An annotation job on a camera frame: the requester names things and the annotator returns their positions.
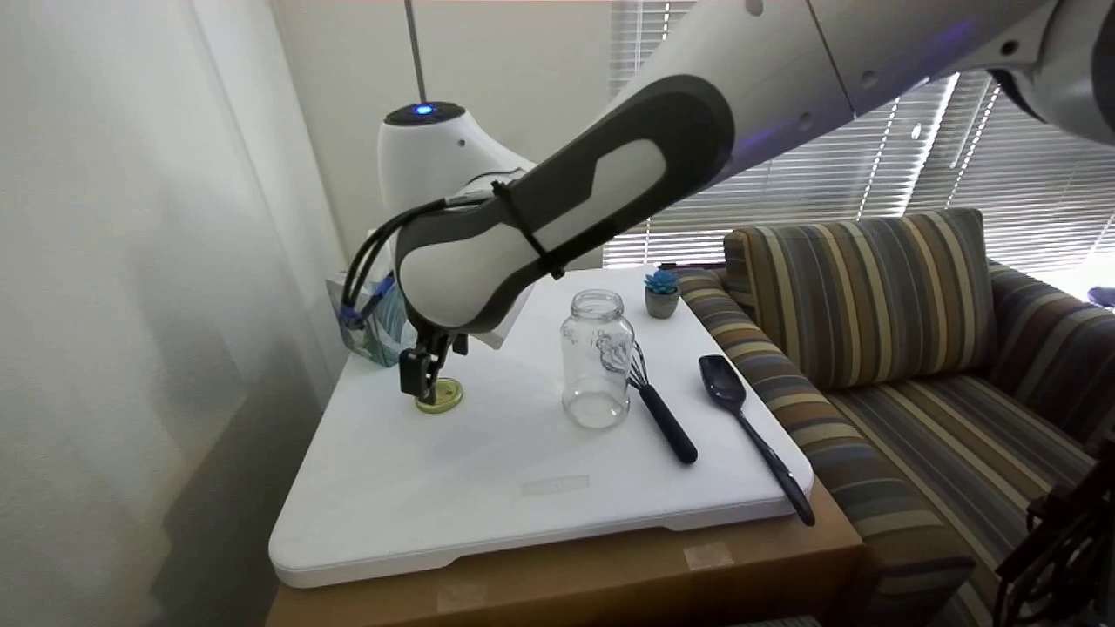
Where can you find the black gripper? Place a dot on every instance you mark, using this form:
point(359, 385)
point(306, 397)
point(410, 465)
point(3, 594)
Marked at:
point(418, 375)

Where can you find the dark metal frame at right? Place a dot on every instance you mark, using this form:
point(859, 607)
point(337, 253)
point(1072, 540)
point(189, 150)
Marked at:
point(1051, 573)

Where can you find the striped couch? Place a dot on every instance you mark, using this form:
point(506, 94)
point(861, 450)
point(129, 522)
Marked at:
point(938, 470)

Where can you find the small blue-topped cup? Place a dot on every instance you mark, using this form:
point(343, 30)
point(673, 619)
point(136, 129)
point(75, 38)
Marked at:
point(661, 293)

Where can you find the white window blinds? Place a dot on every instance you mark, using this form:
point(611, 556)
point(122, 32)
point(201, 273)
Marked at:
point(949, 143)

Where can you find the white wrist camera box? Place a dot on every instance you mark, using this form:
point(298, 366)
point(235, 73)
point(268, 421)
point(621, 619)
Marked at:
point(491, 339)

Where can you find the striped couch cushion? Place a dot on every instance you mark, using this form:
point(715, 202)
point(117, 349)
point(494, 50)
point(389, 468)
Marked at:
point(867, 300)

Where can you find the black plastic spatula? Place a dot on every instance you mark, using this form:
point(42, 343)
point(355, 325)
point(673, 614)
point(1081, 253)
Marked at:
point(730, 394)

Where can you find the clear glass jar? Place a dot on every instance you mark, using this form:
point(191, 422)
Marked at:
point(593, 394)

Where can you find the teal patterned tissue box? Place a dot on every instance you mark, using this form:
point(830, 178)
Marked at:
point(373, 325)

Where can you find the black handled wire whisk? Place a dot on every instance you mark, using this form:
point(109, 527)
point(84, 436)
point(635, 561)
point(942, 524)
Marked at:
point(623, 358)

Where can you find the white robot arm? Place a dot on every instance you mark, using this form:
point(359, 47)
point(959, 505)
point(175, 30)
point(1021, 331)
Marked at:
point(733, 85)

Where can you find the cardboard box under table top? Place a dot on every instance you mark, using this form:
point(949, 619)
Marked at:
point(638, 581)

